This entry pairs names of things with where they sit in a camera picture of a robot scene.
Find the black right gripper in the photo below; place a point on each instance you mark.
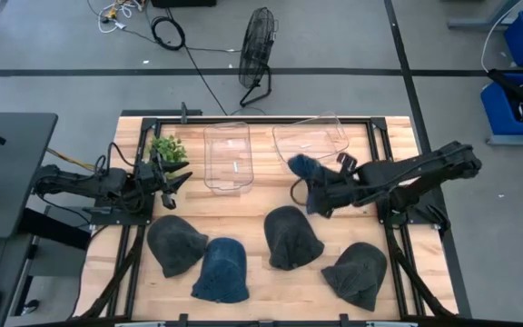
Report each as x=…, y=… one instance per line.
x=361, y=179

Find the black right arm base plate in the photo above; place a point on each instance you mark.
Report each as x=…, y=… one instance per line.
x=425, y=206

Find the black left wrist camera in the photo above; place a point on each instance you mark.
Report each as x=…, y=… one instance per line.
x=169, y=201

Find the clear plastic bin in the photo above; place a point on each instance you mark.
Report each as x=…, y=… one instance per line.
x=228, y=156
x=316, y=136

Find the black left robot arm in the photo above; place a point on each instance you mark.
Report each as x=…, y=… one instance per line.
x=107, y=181

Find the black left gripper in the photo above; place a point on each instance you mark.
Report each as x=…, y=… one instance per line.
x=151, y=176

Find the blue denim bucket hat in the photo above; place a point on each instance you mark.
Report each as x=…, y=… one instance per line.
x=223, y=272
x=309, y=179

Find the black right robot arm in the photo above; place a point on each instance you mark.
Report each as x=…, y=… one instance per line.
x=425, y=169

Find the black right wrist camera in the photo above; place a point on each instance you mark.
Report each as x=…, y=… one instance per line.
x=347, y=161

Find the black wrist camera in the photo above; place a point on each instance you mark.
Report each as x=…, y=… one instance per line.
x=347, y=161
x=169, y=201

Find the black desk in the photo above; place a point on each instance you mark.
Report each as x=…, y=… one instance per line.
x=2, y=181

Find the dark grey bucket hat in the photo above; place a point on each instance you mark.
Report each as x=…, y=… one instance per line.
x=291, y=238
x=357, y=277
x=175, y=245

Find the black table frame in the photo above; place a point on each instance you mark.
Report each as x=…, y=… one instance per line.
x=261, y=121

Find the small green plant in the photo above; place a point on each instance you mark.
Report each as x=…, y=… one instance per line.
x=169, y=149

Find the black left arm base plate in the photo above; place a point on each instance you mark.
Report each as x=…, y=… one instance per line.
x=107, y=218

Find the black floor fan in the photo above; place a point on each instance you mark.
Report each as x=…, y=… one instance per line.
x=256, y=50

